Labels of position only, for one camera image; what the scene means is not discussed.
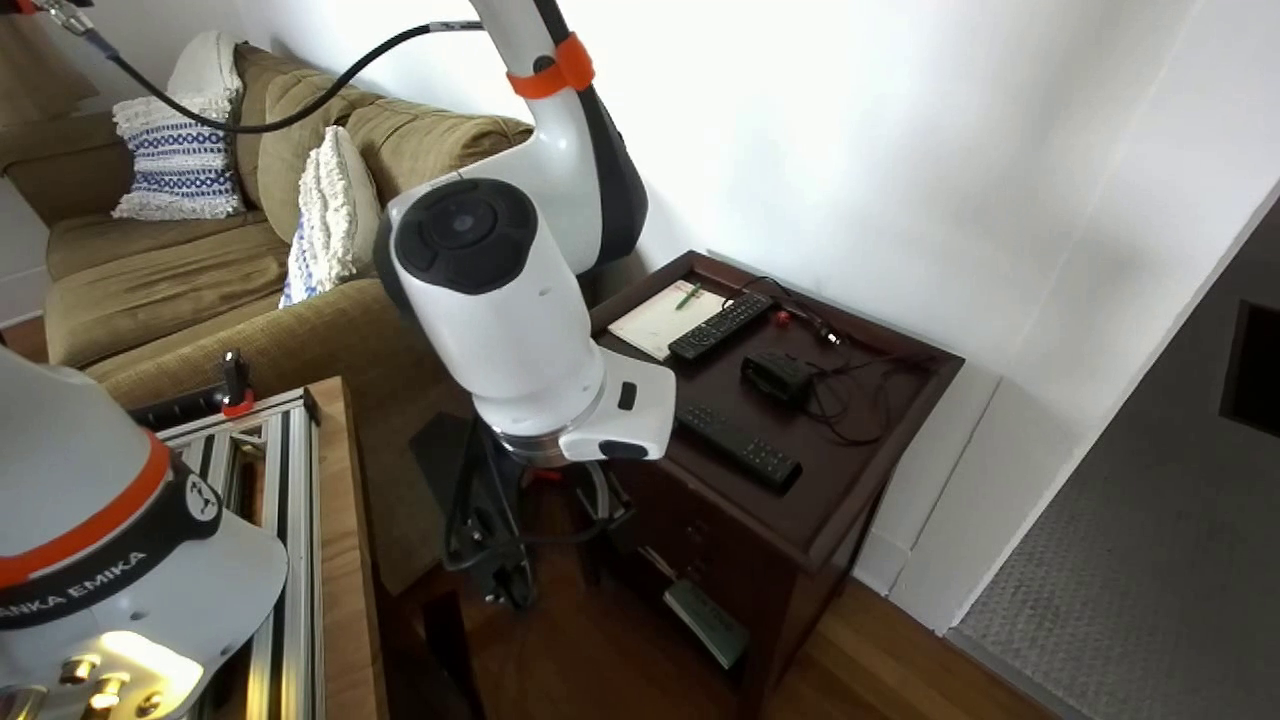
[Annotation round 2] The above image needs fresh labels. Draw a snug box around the grey flat box device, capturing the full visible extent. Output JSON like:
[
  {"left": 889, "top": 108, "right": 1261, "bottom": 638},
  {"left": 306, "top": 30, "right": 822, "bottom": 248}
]
[{"left": 662, "top": 575, "right": 752, "bottom": 673}]

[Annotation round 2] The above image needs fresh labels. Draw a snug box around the white paper notepad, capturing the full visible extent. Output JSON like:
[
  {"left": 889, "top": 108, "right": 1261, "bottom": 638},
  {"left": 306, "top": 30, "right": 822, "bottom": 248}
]
[{"left": 601, "top": 274, "right": 736, "bottom": 362}]

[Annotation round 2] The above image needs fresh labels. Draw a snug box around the small black box device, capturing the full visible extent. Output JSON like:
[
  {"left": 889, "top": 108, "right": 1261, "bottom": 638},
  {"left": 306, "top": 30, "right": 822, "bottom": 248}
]
[{"left": 739, "top": 348, "right": 822, "bottom": 412}]

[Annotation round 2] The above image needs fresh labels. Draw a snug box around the olive brown fabric sofa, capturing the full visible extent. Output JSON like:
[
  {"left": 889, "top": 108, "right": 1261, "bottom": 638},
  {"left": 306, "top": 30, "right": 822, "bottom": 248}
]
[{"left": 0, "top": 15, "right": 535, "bottom": 598}]

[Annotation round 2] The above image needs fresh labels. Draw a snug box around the red tipped cable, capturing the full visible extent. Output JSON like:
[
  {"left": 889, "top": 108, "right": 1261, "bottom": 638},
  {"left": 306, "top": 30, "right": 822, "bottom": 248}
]
[{"left": 763, "top": 299, "right": 848, "bottom": 351}]

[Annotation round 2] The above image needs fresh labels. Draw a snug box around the plain white cushion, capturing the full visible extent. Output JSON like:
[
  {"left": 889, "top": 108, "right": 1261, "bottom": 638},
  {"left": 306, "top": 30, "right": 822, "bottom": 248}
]
[{"left": 165, "top": 26, "right": 248, "bottom": 123}]

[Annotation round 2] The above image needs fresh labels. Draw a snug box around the red black clamp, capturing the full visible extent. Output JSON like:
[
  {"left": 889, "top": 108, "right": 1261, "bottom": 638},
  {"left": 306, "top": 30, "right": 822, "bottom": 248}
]
[{"left": 216, "top": 348, "right": 262, "bottom": 421}]

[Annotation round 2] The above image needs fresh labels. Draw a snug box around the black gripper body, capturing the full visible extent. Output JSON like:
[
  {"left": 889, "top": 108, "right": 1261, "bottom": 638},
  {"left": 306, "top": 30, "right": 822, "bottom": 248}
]
[{"left": 407, "top": 408, "right": 530, "bottom": 575}]

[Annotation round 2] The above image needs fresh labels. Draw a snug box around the thin black cable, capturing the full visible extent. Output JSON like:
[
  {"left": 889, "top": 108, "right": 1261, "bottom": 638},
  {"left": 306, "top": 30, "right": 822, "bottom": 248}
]
[{"left": 797, "top": 351, "right": 930, "bottom": 449}]

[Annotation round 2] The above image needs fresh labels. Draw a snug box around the white knit pillow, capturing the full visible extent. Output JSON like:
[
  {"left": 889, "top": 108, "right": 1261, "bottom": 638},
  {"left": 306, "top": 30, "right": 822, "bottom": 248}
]
[{"left": 277, "top": 123, "right": 393, "bottom": 311}]

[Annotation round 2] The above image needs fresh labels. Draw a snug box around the dark wooden nightstand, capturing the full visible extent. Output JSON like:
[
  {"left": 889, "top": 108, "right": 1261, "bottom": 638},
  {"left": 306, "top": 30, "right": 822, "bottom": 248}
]
[{"left": 579, "top": 248, "right": 968, "bottom": 720}]

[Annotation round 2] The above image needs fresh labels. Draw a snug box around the blue striped white pillow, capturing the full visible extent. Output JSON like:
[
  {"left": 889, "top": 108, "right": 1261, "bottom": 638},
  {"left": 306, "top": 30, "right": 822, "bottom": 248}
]
[{"left": 110, "top": 89, "right": 254, "bottom": 223}]

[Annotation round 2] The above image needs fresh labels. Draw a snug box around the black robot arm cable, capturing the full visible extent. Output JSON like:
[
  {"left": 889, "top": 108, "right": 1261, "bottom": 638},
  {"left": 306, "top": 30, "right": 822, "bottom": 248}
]
[{"left": 23, "top": 0, "right": 492, "bottom": 138}]

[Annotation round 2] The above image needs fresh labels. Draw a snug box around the dark wooden nightstand drawer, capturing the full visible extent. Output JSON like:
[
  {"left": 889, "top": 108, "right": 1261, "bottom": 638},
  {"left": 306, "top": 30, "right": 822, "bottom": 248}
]
[{"left": 614, "top": 457, "right": 785, "bottom": 575}]

